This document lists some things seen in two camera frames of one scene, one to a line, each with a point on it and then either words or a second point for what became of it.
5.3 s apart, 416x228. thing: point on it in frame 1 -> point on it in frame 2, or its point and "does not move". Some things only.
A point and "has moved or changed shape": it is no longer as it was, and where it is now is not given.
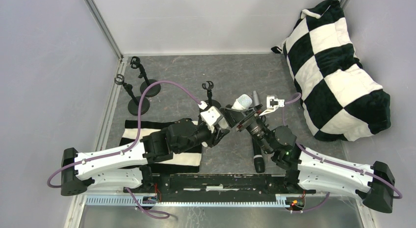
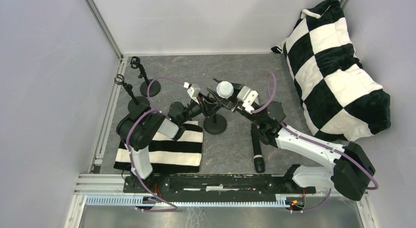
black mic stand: x=133 y=105 does not move
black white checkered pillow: x=340 y=100 does not move
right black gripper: x=246 y=121 -> x=236 y=102
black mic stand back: x=135 y=63 does not move
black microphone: x=258 y=158 does not move
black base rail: x=219 y=184 does not move
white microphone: x=243 y=102 has moved or changed shape
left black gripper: x=220 y=130 -> x=204 y=105
